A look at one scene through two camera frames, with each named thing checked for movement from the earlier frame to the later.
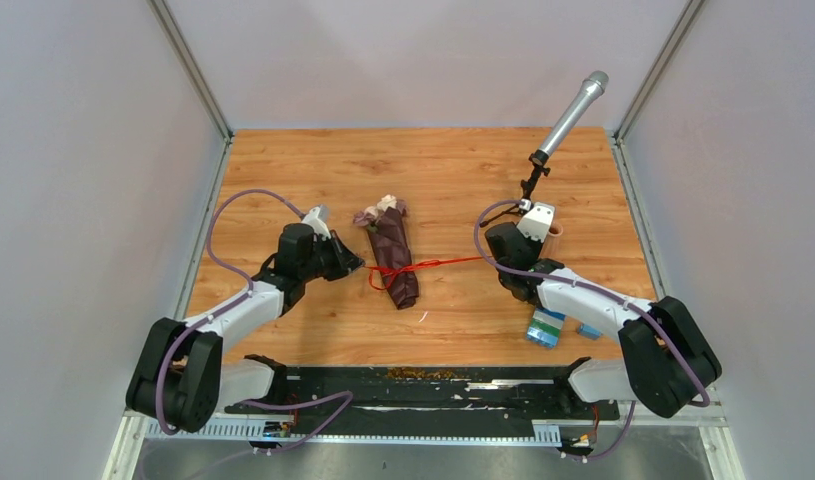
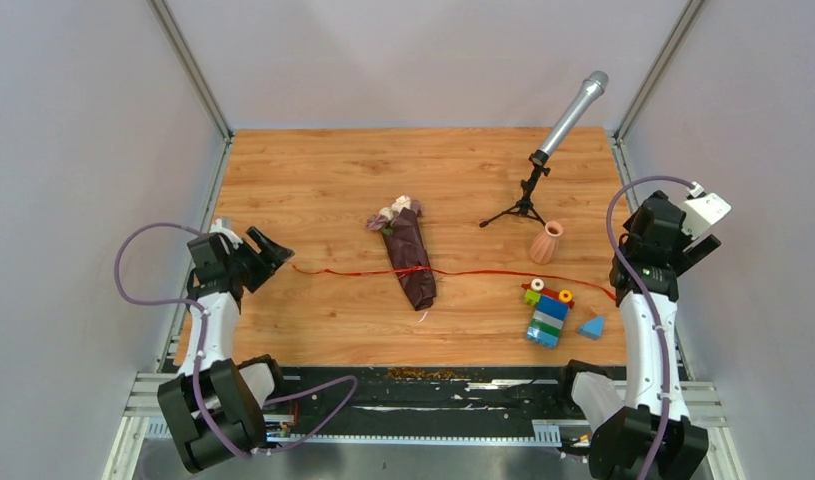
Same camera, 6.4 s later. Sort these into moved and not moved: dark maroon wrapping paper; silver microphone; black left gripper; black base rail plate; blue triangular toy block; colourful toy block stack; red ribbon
Moved: red ribbon; black left gripper; dark maroon wrapping paper
Not moved: colourful toy block stack; black base rail plate; silver microphone; blue triangular toy block
